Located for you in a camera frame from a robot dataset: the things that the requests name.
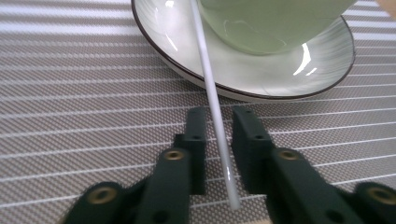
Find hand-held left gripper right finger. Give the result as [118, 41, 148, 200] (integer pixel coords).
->
[232, 105, 365, 224]

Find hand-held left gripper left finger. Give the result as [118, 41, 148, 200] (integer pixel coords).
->
[134, 106, 208, 224]

